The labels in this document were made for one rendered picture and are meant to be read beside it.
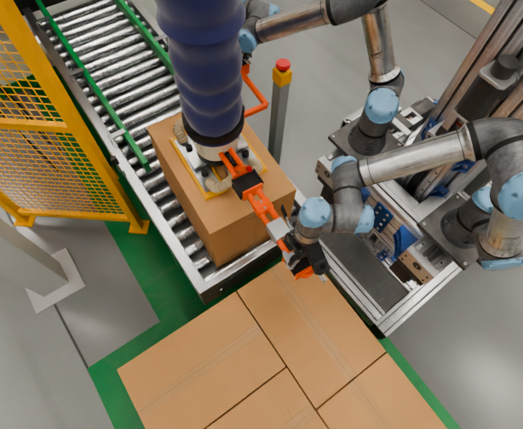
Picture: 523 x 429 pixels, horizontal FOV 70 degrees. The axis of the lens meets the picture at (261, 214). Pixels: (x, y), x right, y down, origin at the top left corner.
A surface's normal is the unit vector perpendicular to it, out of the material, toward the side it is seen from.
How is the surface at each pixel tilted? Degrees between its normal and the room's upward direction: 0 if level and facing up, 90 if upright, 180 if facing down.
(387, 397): 0
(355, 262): 0
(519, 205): 83
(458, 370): 0
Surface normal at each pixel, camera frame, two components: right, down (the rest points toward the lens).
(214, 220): 0.04, -0.45
